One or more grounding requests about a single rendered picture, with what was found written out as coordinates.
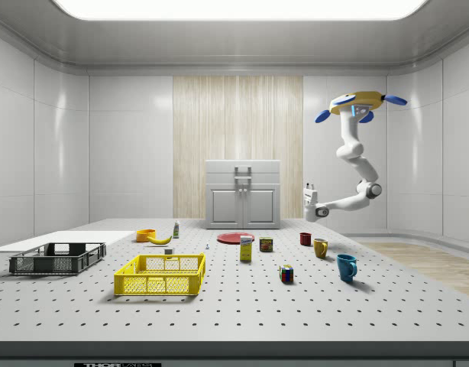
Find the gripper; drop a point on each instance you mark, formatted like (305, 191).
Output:
(311, 195)

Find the red mug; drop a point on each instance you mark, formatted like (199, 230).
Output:
(305, 239)

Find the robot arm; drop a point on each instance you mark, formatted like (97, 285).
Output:
(366, 168)

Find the yellow mug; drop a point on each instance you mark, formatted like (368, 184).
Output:
(319, 248)

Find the flat-sided can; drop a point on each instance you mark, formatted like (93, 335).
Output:
(266, 244)

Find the white cabinet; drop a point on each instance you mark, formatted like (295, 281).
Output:
(242, 199)

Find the blue mug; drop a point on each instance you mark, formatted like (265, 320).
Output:
(346, 267)

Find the puzzle cube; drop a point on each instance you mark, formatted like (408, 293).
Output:
(286, 274)

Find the white and yellow box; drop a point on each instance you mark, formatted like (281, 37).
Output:
(246, 250)

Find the red plate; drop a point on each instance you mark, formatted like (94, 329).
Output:
(228, 238)

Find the drone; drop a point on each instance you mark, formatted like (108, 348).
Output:
(364, 97)

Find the small white bottle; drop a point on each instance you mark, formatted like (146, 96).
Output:
(176, 230)

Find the grey cube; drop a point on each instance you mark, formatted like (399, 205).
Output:
(168, 251)

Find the banana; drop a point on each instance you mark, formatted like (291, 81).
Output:
(160, 241)

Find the yellow bowl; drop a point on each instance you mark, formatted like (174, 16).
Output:
(143, 236)

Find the yellow basket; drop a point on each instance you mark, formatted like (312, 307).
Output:
(158, 284)

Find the dark grey basket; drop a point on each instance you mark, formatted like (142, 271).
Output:
(28, 264)

